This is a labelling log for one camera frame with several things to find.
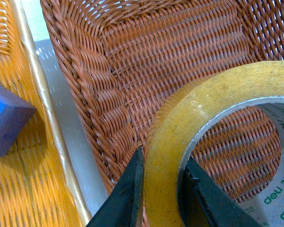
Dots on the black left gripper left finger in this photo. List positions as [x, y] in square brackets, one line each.
[124, 206]

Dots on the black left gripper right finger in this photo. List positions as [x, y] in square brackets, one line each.
[202, 203]

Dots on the yellow wicker basket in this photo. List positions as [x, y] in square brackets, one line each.
[38, 187]

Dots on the purple foam cube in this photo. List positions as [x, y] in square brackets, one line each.
[14, 114]

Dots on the yellow tape roll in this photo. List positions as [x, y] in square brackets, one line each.
[232, 125]

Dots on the brown wicker basket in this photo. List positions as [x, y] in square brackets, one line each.
[123, 59]

